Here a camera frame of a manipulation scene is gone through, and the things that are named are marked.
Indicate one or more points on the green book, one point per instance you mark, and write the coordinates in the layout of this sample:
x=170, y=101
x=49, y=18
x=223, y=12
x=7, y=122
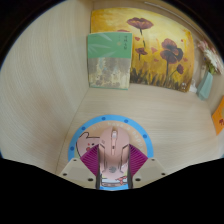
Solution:
x=108, y=61

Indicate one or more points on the round blue-rimmed cartoon mouse pad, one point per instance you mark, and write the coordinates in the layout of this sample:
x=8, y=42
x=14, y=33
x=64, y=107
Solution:
x=86, y=133

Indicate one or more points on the white power strip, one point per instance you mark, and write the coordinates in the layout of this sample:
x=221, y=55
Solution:
x=192, y=89

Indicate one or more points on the teal faceted vase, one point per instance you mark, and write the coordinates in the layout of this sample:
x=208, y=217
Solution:
x=205, y=86

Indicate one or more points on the yellow poppy painting canvas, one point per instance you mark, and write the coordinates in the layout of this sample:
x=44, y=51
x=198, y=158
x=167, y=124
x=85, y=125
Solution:
x=160, y=36

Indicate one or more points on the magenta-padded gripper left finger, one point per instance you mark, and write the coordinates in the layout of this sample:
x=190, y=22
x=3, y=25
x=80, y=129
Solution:
x=78, y=171

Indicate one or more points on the orange book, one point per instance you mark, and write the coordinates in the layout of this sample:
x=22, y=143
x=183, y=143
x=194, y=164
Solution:
x=219, y=116

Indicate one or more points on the pink computer mouse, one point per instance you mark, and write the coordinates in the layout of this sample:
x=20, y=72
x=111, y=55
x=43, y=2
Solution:
x=113, y=153

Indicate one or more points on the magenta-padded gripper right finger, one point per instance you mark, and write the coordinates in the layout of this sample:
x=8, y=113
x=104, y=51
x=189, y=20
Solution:
x=150, y=170

